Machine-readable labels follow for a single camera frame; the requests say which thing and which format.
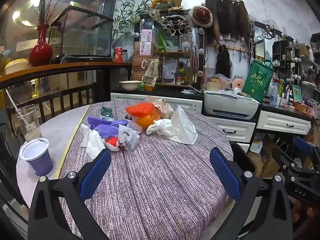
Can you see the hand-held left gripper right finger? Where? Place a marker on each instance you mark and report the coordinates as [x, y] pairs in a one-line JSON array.
[[225, 172]]

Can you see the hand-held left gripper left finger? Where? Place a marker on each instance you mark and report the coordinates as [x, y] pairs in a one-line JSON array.
[[95, 172]]

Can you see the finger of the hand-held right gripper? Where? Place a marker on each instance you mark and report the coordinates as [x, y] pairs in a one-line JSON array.
[[286, 158], [303, 144]]

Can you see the red and white wrapper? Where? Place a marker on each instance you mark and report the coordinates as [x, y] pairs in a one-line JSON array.
[[112, 142]]

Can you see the purple plastic wrapper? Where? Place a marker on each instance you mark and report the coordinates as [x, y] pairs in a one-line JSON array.
[[106, 131], [100, 121]]

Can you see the white printed plastic bag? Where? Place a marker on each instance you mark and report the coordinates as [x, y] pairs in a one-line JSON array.
[[128, 138]]

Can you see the green snack packet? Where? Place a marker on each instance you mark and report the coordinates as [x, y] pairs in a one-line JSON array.
[[107, 112]]

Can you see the orange fruit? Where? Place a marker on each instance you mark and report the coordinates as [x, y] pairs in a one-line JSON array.
[[145, 122]]

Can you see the orange foam fruit net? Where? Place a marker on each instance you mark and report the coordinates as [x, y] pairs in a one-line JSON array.
[[140, 109]]

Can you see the white paper bag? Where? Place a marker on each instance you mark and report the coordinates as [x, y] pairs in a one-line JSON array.
[[163, 106]]

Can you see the person's right hand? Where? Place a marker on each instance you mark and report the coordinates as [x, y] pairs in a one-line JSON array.
[[308, 215]]

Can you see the wide white desk drawer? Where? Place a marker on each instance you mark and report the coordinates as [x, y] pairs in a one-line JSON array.
[[282, 122]]

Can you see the white middle drawer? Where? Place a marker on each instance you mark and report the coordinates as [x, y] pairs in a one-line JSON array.
[[243, 147]]

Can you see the white bag with orange print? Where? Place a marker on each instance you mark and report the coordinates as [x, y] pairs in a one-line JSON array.
[[256, 147]]

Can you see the green framed picture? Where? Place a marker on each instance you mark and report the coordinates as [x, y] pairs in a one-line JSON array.
[[297, 93]]

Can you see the purple yogurt cup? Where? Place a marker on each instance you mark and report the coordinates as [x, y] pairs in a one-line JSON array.
[[41, 163]]

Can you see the clear water bottle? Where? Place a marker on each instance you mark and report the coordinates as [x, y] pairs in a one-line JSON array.
[[274, 95]]

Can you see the purple woven tablecloth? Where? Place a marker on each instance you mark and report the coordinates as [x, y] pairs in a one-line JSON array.
[[155, 180]]

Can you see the white printer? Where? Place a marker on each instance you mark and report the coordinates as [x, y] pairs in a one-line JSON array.
[[230, 107]]

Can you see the green tote bag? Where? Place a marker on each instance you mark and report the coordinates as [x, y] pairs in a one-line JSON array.
[[257, 82]]

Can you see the clear plastic cup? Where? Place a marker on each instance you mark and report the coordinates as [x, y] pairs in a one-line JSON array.
[[27, 125]]

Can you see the cream bowl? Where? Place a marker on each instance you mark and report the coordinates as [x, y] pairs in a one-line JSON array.
[[130, 85]]

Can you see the wooden railing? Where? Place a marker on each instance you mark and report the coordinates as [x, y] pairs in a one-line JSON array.
[[65, 67]]

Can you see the white drinking straw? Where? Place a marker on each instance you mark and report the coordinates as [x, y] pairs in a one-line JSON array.
[[12, 101]]

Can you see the black wig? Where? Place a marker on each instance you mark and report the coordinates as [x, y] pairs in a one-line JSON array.
[[223, 62]]

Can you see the beige printed paper bag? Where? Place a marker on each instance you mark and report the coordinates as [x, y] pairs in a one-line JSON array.
[[151, 71]]

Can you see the red can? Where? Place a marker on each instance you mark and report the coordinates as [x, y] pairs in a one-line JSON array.
[[118, 55]]

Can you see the teal jar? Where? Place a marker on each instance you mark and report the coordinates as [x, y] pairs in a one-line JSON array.
[[125, 56]]

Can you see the wooden shelf rack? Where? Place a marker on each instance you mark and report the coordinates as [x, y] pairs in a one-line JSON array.
[[172, 53]]

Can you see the yellow bowl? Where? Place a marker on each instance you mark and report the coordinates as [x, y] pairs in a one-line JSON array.
[[16, 66]]

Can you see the red ceramic vase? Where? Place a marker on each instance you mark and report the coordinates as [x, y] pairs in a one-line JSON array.
[[41, 51]]

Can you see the glass tank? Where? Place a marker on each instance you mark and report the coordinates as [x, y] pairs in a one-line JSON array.
[[82, 37]]

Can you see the brown hanging hair pieces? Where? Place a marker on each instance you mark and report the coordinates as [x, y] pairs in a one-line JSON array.
[[225, 15]]

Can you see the ornate hair headdress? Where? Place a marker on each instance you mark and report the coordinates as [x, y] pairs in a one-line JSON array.
[[176, 23]]

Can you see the round furry red hat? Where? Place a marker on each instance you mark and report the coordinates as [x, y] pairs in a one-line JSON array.
[[201, 15]]

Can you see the green bamboo plant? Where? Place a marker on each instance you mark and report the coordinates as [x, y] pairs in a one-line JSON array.
[[127, 12]]

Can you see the dried red branches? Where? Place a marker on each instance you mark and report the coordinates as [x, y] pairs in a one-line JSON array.
[[47, 10]]

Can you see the yellow dried flower bouquet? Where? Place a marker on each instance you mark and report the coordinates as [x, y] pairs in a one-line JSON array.
[[165, 0]]

